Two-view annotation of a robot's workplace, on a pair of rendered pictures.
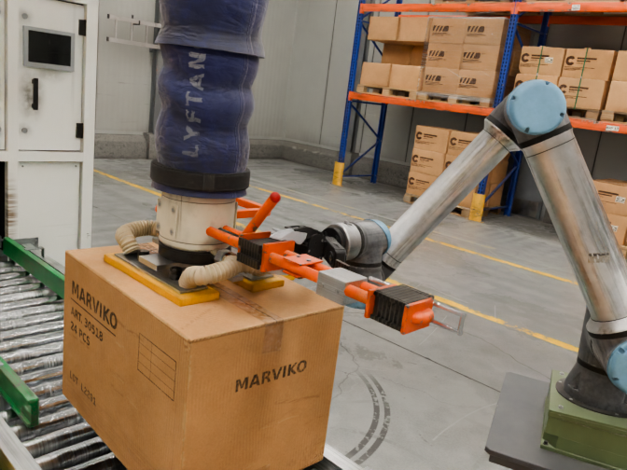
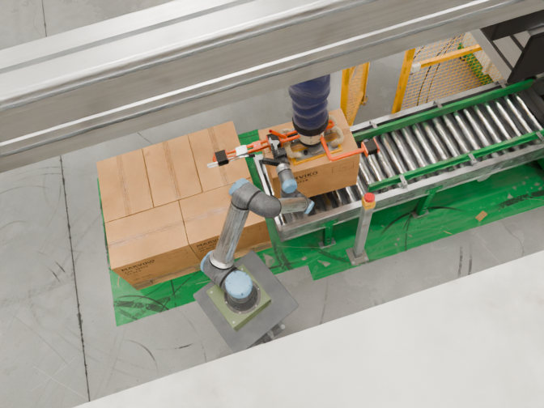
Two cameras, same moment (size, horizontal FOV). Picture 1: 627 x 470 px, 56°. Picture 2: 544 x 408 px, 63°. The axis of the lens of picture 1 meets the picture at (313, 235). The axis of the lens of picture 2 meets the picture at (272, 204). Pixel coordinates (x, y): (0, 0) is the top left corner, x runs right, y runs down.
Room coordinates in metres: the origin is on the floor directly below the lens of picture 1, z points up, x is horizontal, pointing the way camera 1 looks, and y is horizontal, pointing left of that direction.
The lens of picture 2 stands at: (2.18, -1.24, 3.56)
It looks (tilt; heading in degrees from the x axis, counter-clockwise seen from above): 62 degrees down; 130
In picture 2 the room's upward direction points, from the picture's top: 12 degrees counter-clockwise
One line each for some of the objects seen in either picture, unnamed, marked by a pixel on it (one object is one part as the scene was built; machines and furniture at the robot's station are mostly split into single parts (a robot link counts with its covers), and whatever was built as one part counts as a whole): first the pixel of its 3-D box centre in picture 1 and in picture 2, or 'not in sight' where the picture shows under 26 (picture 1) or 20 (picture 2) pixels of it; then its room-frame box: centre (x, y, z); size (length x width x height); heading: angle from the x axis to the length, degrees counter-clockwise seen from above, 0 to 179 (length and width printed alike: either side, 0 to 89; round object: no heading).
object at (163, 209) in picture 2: not in sight; (182, 201); (0.42, -0.27, 0.34); 1.20 x 1.00 x 0.40; 47
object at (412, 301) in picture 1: (398, 308); (221, 156); (0.94, -0.16, 1.21); 0.08 x 0.07 x 0.05; 47
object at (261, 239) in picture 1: (266, 250); (274, 141); (1.18, 0.09, 1.21); 0.10 x 0.08 x 0.06; 137
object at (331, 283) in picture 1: (341, 285); (241, 151); (1.03, -0.06, 1.20); 0.07 x 0.07 x 0.04; 47
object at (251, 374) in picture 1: (191, 352); (308, 158); (1.33, 0.26, 0.88); 0.60 x 0.40 x 0.40; 44
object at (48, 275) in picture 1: (82, 292); (470, 160); (2.34, 0.94, 0.60); 1.60 x 0.10 x 0.09; 47
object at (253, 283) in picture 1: (225, 259); (316, 150); (1.42, 0.21, 1.11); 0.34 x 0.10 x 0.05; 47
